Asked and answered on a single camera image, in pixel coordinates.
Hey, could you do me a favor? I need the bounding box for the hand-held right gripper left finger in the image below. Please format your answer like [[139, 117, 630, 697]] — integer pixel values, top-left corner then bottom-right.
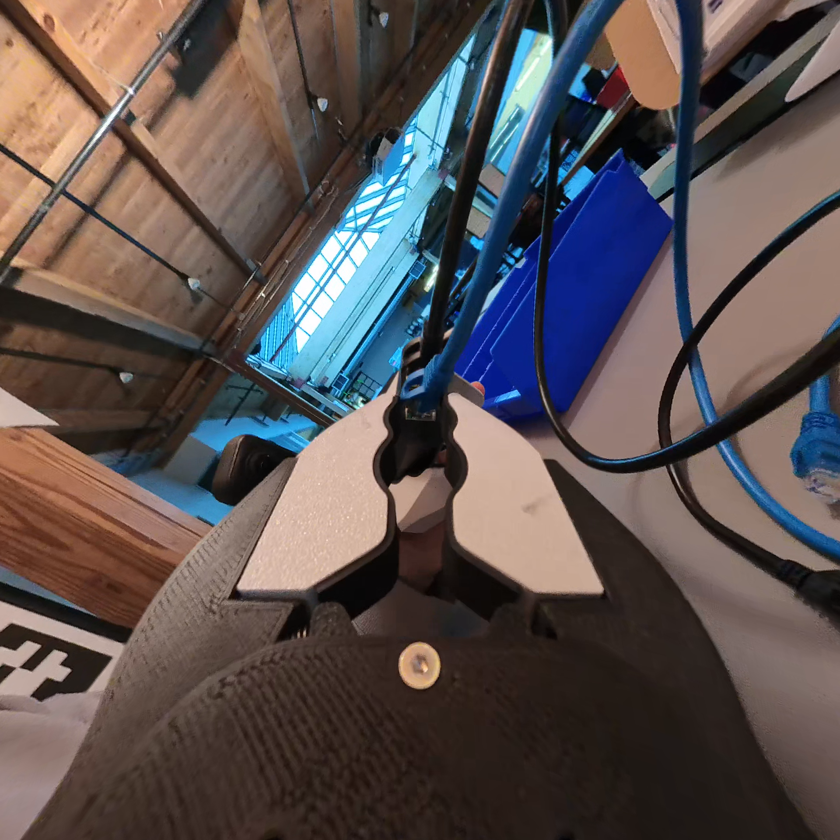
[[235, 384, 403, 608]]

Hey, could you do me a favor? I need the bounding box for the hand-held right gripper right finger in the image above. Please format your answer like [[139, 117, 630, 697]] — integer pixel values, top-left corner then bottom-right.
[[438, 390, 606, 618]]

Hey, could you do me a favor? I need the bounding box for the black network adapter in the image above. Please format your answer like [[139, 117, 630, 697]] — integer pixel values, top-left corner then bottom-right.
[[384, 387, 447, 481]]

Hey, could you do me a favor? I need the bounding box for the blue ethernet cable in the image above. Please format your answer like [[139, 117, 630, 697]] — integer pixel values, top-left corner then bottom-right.
[[397, 0, 840, 565]]

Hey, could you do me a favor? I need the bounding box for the black ethernet cable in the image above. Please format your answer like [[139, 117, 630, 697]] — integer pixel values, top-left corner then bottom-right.
[[399, 0, 840, 627]]

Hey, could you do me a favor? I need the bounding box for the person's left forearm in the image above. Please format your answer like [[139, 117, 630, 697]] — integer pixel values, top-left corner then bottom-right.
[[0, 584, 490, 840]]

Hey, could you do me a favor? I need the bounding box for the blue plastic bin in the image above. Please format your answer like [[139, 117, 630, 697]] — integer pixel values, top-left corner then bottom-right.
[[489, 150, 676, 422], [453, 223, 565, 401]]

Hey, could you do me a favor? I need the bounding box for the large skylight window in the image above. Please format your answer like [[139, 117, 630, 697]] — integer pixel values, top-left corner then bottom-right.
[[249, 128, 424, 391]]

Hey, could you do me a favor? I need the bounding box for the white stand base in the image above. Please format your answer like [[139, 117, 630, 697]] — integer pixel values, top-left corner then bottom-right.
[[784, 42, 840, 105]]

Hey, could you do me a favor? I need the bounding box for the desk divider rail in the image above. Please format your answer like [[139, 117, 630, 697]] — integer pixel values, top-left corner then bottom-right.
[[646, 10, 840, 201]]

